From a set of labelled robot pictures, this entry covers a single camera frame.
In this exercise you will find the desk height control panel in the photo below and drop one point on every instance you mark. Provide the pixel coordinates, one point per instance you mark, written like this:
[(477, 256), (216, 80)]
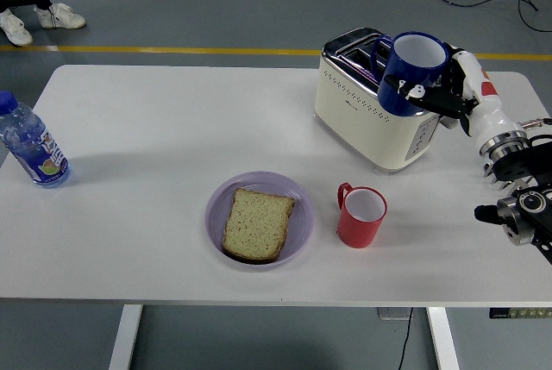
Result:
[(517, 313)]

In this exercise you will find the clear bottle with blue cap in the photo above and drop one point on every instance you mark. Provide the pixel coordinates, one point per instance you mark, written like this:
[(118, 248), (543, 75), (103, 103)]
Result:
[(34, 150)]

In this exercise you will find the purple plate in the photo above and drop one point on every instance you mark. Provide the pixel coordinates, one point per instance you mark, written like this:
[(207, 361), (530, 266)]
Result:
[(215, 223)]

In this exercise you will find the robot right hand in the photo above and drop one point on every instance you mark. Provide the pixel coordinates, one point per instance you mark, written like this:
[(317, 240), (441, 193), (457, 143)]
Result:
[(487, 115)]

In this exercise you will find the yellow floor tape line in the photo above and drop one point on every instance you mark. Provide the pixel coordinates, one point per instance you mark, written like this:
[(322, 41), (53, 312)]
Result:
[(172, 49)]

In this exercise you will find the cream and chrome toaster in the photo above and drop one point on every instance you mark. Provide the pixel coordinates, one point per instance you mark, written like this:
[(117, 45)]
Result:
[(366, 128)]

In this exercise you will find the person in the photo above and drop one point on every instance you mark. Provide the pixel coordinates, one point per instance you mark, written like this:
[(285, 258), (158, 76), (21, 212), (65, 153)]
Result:
[(60, 16)]

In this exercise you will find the blue cup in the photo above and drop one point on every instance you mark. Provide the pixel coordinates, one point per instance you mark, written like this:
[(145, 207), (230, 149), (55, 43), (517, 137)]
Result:
[(397, 100)]

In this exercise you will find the bread slice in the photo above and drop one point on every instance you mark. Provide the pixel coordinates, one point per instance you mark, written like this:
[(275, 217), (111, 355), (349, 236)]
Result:
[(259, 227)]

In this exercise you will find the white table leg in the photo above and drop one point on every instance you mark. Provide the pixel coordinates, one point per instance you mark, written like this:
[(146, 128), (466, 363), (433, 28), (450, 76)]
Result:
[(444, 340), (125, 340)]

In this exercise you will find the red cup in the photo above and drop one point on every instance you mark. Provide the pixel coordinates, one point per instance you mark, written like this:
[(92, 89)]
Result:
[(358, 232)]

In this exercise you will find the grey box under table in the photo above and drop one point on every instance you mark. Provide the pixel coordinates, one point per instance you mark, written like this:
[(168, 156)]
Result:
[(390, 314)]

